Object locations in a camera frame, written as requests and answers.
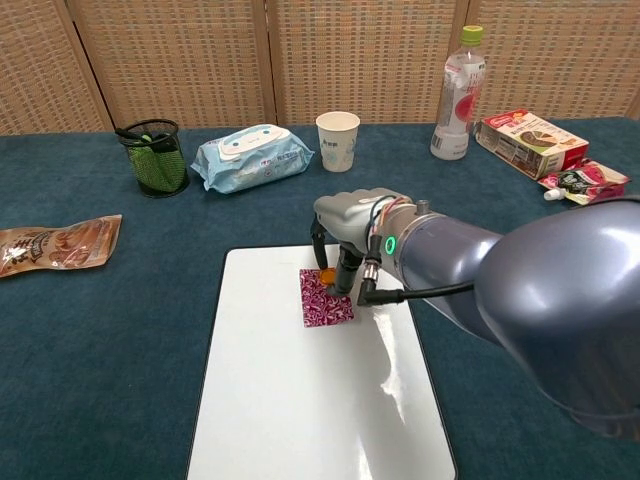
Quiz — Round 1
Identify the blue wet wipes pack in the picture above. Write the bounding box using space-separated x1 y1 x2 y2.
190 123 315 195

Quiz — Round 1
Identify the red cookie box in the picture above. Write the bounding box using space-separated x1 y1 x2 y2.
473 110 590 181

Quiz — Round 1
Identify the woven folding screen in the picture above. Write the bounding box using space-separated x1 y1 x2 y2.
0 0 640 137

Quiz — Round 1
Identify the black marker pen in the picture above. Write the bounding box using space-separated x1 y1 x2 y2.
115 127 176 154

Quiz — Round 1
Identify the teal carpet table cover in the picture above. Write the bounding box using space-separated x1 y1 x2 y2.
0 117 640 480

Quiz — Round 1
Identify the white paper cup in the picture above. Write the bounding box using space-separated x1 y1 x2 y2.
315 111 362 174

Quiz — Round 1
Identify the white rectangular board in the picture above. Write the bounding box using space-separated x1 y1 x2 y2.
185 242 459 480

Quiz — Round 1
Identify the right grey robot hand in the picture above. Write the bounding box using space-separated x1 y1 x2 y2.
308 187 416 296

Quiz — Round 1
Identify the black mesh pen holder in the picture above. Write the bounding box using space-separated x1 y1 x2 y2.
115 118 191 198

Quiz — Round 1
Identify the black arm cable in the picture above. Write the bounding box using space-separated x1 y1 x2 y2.
355 234 477 307

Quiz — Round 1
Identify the green cloth in holder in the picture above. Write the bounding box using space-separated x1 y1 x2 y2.
127 130 184 194

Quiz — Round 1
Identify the clear bottle green cap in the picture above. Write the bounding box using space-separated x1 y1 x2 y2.
429 24 488 161

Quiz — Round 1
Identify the red spout pouch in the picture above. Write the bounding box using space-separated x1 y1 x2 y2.
537 158 632 206

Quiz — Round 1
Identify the brown spout pouch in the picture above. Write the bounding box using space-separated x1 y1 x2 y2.
0 214 124 279

